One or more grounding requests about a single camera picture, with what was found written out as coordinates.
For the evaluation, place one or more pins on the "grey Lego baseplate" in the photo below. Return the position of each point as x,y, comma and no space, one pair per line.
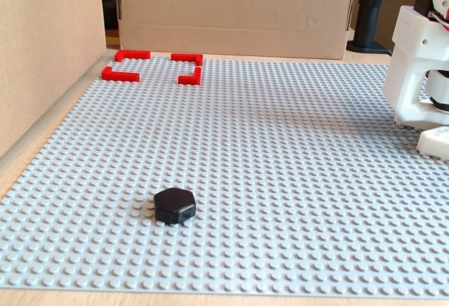
245,165

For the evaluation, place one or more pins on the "black pole stand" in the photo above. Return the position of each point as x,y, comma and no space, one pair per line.
370,11

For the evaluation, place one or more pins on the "plain cardboard side panel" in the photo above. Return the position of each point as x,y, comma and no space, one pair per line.
45,39

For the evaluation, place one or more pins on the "black hexagonal Lego piece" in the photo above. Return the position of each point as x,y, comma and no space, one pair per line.
173,205

